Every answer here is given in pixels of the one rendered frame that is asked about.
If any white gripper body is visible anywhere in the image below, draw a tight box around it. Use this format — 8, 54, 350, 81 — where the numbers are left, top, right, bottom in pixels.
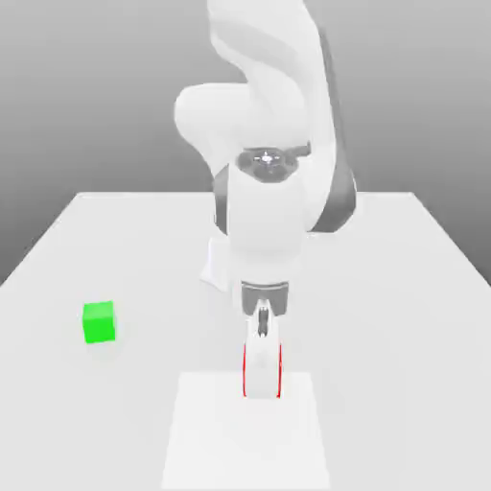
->
244, 299, 282, 399

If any small green cube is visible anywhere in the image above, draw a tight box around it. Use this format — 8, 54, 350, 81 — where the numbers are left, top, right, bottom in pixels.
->
82, 300, 117, 345

